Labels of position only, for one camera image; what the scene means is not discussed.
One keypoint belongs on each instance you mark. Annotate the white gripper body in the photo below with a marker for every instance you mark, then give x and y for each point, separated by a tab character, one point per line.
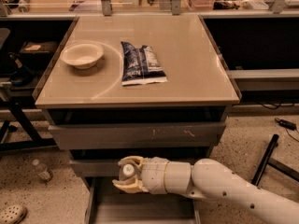
153	175

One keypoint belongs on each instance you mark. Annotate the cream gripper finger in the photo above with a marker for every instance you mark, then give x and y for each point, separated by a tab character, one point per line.
136	161
131	185

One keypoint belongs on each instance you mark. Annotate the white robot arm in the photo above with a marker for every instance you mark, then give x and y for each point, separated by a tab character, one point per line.
206	179

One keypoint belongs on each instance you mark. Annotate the bottom open grey drawer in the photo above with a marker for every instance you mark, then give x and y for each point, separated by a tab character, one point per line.
108	205

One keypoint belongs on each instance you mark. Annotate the middle grey drawer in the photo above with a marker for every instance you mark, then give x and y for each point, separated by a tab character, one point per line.
95	168

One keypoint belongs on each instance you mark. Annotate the top grey drawer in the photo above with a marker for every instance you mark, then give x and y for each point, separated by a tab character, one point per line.
137	135

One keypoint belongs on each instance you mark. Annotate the clear bottle on floor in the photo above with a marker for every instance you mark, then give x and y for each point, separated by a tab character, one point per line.
42	170

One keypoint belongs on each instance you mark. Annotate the blue snack bag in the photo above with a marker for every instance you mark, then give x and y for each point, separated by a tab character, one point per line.
140	66

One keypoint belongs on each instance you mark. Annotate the white ceramic bowl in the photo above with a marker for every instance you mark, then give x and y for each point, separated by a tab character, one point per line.
82	55

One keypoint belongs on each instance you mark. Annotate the white clog shoe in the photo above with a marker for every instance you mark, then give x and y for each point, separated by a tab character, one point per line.
13	214

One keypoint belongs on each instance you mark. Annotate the black chair leg base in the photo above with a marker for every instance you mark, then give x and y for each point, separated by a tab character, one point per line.
267	160

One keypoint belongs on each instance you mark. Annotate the black power adapter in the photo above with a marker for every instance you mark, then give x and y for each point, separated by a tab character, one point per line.
286	124

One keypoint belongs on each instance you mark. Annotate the dark box on shelf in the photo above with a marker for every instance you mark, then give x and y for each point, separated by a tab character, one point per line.
38	51

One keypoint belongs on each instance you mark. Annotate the black stand frame left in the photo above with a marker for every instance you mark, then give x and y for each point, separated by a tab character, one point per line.
35	141

